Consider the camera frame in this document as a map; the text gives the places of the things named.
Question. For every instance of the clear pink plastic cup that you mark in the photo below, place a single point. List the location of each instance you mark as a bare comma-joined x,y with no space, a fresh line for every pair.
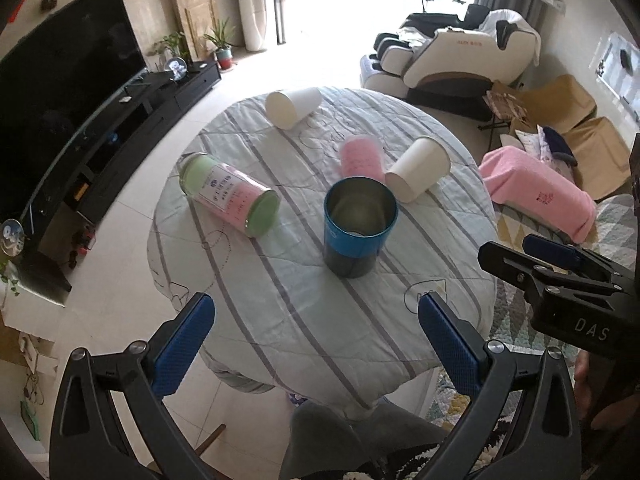
362,156

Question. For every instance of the far white paper cup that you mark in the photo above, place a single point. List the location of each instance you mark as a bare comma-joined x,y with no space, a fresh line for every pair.
285,109

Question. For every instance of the brown cardboard box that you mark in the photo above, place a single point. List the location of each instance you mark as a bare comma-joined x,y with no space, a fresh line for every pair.
567,107

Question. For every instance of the large black television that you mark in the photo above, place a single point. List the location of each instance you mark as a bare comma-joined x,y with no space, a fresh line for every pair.
52,82

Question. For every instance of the striped quilted table cloth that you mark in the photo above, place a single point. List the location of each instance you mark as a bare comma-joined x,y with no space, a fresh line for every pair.
283,319

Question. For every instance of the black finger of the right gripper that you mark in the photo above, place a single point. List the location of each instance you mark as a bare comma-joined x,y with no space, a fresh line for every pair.
538,279

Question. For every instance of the white massage chair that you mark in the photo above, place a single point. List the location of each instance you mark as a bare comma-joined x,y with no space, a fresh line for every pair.
441,57

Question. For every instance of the black TV cabinet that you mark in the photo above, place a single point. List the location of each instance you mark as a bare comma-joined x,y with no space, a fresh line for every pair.
107,152

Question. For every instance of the green and pink glass jar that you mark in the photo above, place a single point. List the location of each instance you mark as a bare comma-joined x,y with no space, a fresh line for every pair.
238,199

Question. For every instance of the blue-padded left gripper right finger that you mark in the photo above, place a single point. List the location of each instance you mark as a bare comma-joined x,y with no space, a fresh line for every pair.
541,442

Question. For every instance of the glass globe ornament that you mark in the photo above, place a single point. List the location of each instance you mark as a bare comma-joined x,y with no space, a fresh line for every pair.
177,67

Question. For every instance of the near white paper cup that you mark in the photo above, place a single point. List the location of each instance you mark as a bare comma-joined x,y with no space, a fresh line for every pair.
422,165

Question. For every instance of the white standing air conditioner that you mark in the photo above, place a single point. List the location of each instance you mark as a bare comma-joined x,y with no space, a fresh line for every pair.
254,16

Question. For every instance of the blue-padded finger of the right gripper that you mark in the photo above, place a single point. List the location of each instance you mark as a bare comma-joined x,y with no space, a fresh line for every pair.
580,261

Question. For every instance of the blue and black metal can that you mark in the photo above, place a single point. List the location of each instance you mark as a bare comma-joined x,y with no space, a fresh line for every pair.
359,213

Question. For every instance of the potted plant red pot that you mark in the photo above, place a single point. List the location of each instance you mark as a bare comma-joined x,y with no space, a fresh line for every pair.
220,35

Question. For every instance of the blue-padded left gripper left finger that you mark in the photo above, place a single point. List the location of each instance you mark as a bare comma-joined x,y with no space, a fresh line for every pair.
88,440

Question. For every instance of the leafy plant on cabinet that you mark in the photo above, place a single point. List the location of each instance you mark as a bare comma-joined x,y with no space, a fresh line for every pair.
174,43

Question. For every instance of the person's hand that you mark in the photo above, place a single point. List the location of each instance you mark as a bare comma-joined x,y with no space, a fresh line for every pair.
582,390

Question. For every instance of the white paper cup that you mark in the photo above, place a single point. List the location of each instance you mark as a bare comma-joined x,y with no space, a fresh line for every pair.
422,165
285,109

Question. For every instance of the pink folded towel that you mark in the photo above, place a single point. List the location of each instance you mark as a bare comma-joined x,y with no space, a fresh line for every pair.
514,178

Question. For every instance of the round mirror ornament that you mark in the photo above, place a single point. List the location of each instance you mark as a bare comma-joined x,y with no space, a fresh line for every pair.
12,238

